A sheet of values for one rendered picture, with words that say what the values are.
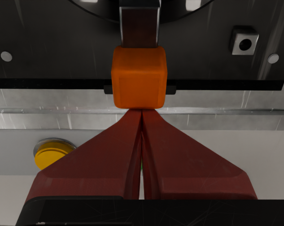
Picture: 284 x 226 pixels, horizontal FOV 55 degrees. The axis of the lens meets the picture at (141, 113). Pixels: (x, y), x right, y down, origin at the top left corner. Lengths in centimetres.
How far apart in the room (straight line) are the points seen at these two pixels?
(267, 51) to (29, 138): 23
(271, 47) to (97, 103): 15
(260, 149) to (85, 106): 30
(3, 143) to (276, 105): 26
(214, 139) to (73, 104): 24
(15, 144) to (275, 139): 35
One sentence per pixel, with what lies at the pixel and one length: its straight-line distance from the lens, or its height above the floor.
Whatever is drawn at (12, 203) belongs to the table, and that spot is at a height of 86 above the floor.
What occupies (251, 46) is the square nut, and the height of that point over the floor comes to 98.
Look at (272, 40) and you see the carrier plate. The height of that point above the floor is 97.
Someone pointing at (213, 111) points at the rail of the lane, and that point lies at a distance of 26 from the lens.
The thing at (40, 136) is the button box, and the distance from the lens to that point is 28.
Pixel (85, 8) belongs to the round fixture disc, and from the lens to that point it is 18.
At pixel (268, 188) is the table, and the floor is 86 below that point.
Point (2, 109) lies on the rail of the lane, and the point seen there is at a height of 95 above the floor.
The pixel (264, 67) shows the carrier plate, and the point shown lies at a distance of 23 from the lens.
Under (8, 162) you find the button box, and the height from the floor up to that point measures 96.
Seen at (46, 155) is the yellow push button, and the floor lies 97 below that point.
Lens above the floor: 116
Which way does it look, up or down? 53 degrees down
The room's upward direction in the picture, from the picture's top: 180 degrees counter-clockwise
